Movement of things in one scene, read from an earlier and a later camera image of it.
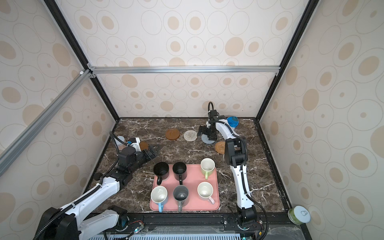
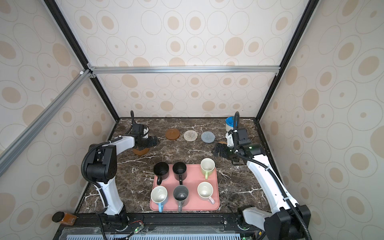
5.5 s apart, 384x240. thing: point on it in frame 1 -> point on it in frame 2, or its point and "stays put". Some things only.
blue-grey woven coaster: [205, 139] stays put
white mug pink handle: [205, 190] stays put
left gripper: [149, 156] -> [152, 144]
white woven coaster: [190, 135] stays put
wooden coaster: [172, 134] stays put
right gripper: [213, 137] -> [224, 148]
